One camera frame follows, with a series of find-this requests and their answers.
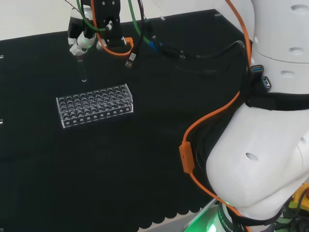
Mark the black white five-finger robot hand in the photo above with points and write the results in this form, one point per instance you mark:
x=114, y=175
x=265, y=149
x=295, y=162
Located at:
x=77, y=29

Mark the clear glass test tube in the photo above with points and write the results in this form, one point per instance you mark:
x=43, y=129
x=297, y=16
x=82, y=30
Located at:
x=82, y=68

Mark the clear plastic test tube rack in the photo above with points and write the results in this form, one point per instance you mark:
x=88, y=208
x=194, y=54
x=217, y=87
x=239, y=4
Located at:
x=94, y=105

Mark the black bench cloth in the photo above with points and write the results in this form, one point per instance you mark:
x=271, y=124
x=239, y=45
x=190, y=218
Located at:
x=120, y=157

